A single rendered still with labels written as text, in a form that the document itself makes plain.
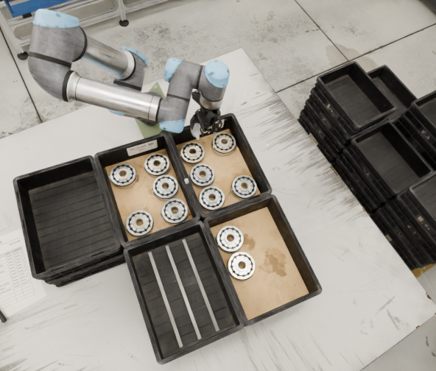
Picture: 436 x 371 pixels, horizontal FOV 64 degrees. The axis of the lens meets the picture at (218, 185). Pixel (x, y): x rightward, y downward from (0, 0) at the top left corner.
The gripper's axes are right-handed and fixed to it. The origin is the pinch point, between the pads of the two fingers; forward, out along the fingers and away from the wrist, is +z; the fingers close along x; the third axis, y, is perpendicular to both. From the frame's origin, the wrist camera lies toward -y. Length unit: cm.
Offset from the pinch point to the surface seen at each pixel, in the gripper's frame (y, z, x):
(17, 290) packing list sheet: 26, 39, -81
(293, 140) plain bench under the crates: 3, 25, 52
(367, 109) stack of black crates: -12, 39, 118
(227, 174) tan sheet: 13.4, 16.4, 9.4
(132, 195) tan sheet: 8.9, 20.5, -30.3
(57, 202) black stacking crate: 2, 24, -58
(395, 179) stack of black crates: 32, 50, 118
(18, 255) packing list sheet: 12, 38, -79
